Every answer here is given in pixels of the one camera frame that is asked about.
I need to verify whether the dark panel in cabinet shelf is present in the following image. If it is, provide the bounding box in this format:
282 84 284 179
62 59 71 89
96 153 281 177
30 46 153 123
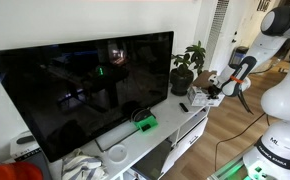
130 139 173 180

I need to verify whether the metal drawer handle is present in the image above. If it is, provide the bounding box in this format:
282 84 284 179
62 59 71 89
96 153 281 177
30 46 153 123
188 134 200 145

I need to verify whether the white TV stand cabinet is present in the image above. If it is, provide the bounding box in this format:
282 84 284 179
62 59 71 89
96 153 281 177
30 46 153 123
46 87 212 180

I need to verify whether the striped white cloth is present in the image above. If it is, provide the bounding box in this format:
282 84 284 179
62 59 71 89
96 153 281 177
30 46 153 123
60 148 110 180

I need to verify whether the white and black remote control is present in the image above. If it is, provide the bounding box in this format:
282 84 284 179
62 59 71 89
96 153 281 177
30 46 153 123
178 102 190 114

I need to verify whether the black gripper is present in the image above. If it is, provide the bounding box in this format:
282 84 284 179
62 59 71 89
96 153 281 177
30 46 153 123
207 84 224 101

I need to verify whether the black floor cable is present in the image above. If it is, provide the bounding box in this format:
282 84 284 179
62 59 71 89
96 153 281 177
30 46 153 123
213 111 270 173

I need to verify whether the metal wire television foot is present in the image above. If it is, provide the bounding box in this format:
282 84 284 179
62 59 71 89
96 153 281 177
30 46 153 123
93 125 141 153

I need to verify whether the green plastic stand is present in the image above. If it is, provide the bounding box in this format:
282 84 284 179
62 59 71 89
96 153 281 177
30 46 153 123
132 113 160 135

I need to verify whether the orange red object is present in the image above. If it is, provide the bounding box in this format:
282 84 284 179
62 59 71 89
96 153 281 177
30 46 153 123
0 161 45 180

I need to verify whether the metal robot base platform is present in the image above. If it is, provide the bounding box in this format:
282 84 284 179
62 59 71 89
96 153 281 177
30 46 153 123
206 151 263 180

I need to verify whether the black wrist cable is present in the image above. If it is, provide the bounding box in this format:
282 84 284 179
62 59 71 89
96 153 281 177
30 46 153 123
236 89 255 116

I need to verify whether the black flat screen television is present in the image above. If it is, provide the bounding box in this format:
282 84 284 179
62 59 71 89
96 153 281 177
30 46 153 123
0 30 175 164

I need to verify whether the white box with black print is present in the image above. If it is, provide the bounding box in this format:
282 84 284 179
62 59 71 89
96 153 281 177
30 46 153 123
9 130 41 163

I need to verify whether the white round coaster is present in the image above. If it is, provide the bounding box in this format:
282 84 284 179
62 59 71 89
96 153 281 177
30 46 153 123
107 143 129 164

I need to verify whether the black round disc device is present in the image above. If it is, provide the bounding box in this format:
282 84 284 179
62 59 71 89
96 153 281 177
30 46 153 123
130 107 157 124

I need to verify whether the green plant in black pot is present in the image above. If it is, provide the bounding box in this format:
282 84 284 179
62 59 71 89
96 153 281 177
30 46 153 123
169 40 207 97

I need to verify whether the grey black standing appliance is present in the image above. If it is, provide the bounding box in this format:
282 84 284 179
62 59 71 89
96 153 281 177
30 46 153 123
227 45 250 70

